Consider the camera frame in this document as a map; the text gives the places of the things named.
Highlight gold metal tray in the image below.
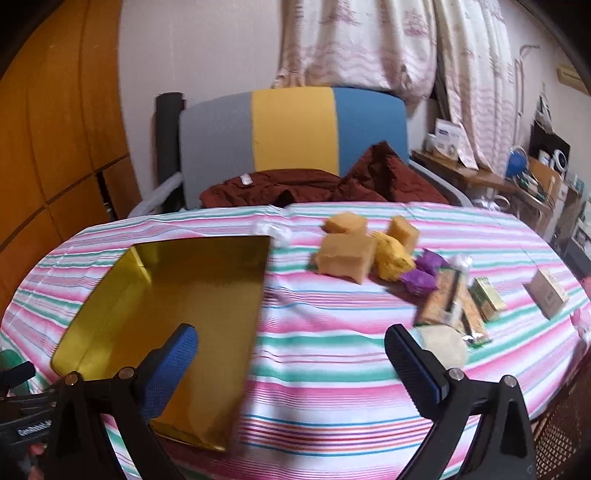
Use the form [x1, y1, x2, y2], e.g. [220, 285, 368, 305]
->
[51, 236, 271, 451]

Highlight tall tan sponge block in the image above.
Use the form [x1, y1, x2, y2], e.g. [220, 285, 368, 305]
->
[386, 215, 420, 254]

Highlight striped pink green bedspread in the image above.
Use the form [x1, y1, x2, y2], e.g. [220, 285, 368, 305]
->
[1, 203, 590, 479]

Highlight pink patterned hanging duvet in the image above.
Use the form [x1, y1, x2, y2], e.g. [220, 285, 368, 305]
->
[273, 0, 437, 105]

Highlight blue desk fan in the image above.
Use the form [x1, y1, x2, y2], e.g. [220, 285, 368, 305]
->
[505, 145, 529, 179]

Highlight white bed rail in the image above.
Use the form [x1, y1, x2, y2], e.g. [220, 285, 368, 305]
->
[128, 172, 183, 218]

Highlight wall air conditioner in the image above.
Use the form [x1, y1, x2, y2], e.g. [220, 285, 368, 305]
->
[556, 64, 590, 96]

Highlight wooden side table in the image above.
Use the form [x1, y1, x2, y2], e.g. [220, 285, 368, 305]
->
[411, 150, 552, 236]

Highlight small tan sponge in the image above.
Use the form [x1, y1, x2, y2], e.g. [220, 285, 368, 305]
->
[322, 211, 368, 234]

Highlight pink patterned curtain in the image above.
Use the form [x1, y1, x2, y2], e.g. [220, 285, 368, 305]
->
[433, 1, 516, 177]

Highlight grey yellow blue headboard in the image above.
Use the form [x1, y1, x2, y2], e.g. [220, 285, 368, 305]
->
[179, 87, 409, 209]

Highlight white blue product box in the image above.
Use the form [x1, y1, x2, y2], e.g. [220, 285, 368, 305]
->
[434, 118, 466, 161]

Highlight large tan sponge block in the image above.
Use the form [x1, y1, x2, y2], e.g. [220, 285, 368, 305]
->
[315, 233, 377, 284]

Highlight dark red garment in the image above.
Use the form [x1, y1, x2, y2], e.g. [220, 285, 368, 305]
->
[199, 142, 449, 208]

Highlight white plastic bag ball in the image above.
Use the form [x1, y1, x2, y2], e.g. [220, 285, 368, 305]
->
[252, 220, 293, 248]

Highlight brown cardboard box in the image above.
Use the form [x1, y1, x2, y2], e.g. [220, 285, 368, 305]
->
[525, 269, 569, 319]

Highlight green plastic bin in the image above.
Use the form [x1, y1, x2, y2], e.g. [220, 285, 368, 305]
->
[1, 350, 36, 397]

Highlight purple packet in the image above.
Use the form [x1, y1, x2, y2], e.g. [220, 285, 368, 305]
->
[400, 269, 438, 297]
[415, 249, 449, 277]

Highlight cracker pack green wrapper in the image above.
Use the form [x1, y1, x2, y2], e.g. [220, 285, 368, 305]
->
[415, 268, 468, 334]

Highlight small green carton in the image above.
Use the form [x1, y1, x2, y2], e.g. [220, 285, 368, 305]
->
[469, 277, 507, 322]

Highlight yellow knitted sock roll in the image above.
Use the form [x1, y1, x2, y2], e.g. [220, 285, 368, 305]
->
[372, 231, 416, 282]

